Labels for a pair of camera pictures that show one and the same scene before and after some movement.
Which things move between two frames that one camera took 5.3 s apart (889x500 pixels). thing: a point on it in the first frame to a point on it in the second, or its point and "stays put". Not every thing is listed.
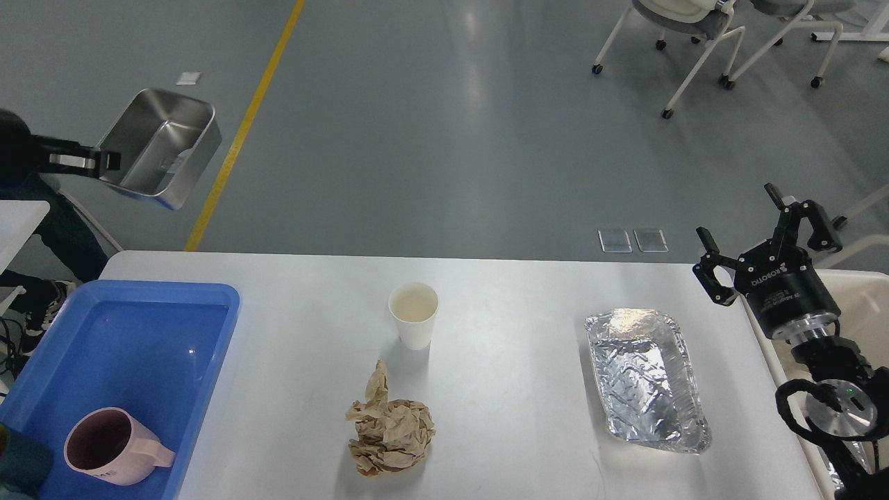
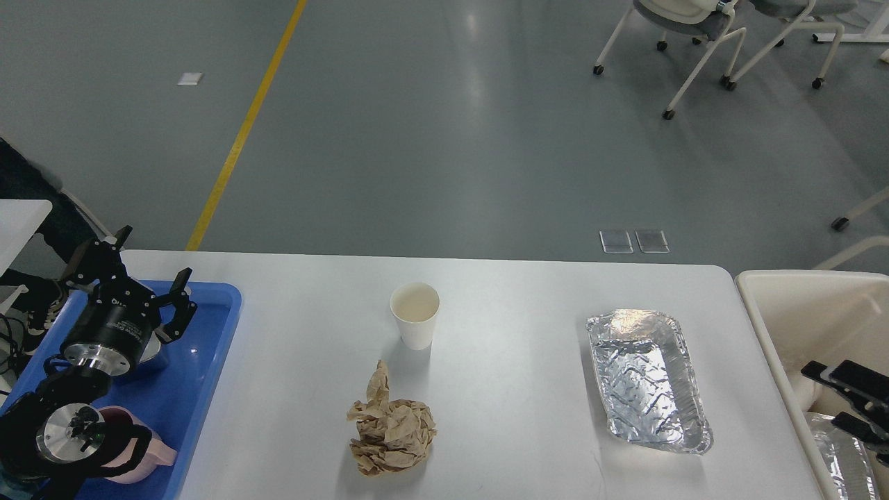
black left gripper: [71, 157] to [119, 328]
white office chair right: [808, 10] stays put
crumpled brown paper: [391, 435] stays put
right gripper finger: [824, 237] to [862, 380]
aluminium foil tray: [648, 380] stays put
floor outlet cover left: [613, 241] stays put
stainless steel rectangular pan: [167, 142] to [155, 346]
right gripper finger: [703, 269] to [813, 369]
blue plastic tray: [152, 348] stays put
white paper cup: [414, 305] stays put
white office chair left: [700, 19] stays put
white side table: [19, 219] stays put
